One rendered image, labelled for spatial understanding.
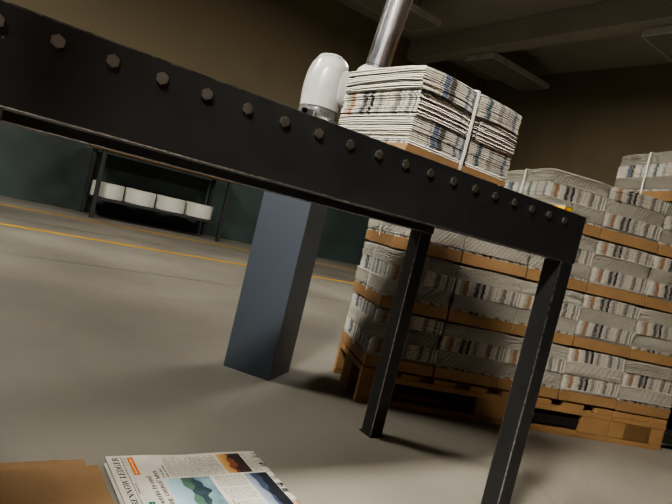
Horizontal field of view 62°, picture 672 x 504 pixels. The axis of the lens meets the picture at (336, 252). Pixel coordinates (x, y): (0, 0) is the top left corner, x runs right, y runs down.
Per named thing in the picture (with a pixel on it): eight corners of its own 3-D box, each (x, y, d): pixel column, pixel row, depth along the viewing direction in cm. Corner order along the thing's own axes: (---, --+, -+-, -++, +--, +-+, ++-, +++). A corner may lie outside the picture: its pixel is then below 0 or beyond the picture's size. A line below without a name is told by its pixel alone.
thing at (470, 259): (339, 339, 247) (366, 228, 245) (560, 381, 276) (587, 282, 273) (363, 365, 210) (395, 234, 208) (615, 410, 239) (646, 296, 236)
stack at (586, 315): (331, 370, 248) (375, 188, 244) (553, 408, 277) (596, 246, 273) (353, 401, 211) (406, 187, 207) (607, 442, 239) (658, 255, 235)
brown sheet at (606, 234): (545, 231, 265) (548, 223, 265) (596, 245, 272) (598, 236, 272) (599, 238, 228) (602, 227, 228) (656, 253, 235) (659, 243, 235)
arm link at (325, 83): (292, 105, 221) (304, 50, 220) (331, 118, 230) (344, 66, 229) (308, 101, 207) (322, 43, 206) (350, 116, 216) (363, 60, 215)
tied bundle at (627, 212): (544, 233, 265) (556, 185, 264) (595, 246, 272) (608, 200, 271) (598, 239, 228) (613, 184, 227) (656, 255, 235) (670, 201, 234)
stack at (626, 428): (552, 408, 276) (619, 154, 270) (602, 417, 284) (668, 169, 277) (606, 442, 239) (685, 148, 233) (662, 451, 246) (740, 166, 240)
